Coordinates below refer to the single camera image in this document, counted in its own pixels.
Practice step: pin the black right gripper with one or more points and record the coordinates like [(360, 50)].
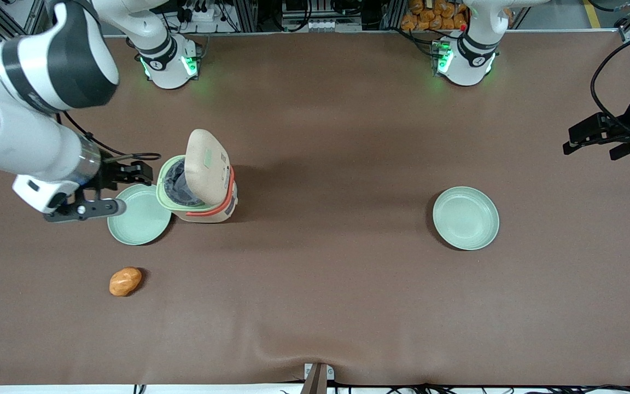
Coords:
[(110, 173)]

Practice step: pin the beige rice cooker orange trim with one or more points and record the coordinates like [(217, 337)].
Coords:
[(208, 169)]

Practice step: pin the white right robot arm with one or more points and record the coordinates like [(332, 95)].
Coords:
[(30, 148)]

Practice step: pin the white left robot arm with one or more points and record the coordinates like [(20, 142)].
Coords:
[(471, 61)]

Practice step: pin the pale green plate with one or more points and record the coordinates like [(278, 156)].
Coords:
[(140, 219), (465, 218)]

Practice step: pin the golden brown bread roll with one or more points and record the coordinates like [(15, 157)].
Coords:
[(125, 281)]

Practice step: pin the white power strip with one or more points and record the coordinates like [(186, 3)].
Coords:
[(205, 12)]

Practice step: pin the bag of orange breads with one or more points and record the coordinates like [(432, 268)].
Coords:
[(434, 15)]

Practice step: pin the brown table mat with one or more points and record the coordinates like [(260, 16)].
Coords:
[(320, 284)]

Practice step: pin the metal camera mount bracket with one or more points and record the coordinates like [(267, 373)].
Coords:
[(318, 378)]

